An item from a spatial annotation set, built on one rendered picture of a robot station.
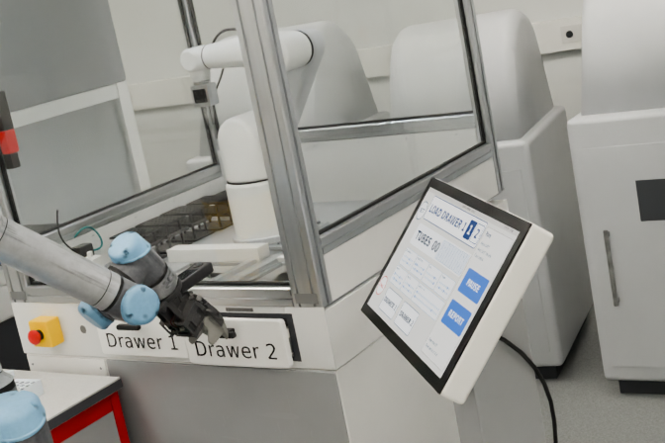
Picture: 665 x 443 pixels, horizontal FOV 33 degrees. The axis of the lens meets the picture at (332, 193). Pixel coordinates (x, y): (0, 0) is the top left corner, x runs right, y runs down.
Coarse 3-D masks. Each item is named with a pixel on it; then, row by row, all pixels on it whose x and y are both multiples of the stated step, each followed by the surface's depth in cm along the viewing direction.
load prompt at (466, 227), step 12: (432, 204) 218; (444, 204) 212; (432, 216) 215; (444, 216) 209; (456, 216) 204; (468, 216) 199; (444, 228) 206; (456, 228) 201; (468, 228) 196; (480, 228) 192; (468, 240) 194
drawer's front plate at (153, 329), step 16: (112, 336) 275; (128, 336) 272; (144, 336) 269; (160, 336) 266; (176, 336) 263; (112, 352) 277; (128, 352) 274; (144, 352) 270; (160, 352) 267; (176, 352) 264
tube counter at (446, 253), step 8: (440, 240) 205; (448, 240) 202; (432, 248) 207; (440, 248) 203; (448, 248) 200; (456, 248) 197; (432, 256) 205; (440, 256) 202; (448, 256) 198; (456, 256) 195; (464, 256) 192; (448, 264) 197; (456, 264) 194; (464, 264) 191; (456, 272) 192
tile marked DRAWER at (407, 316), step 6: (402, 306) 207; (408, 306) 205; (402, 312) 206; (408, 312) 203; (414, 312) 201; (396, 318) 207; (402, 318) 204; (408, 318) 202; (414, 318) 199; (396, 324) 206; (402, 324) 203; (408, 324) 201; (402, 330) 202; (408, 330) 199
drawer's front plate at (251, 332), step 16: (240, 320) 247; (256, 320) 244; (272, 320) 242; (240, 336) 248; (256, 336) 245; (272, 336) 243; (192, 352) 258; (208, 352) 255; (240, 352) 249; (256, 352) 247; (288, 352) 243
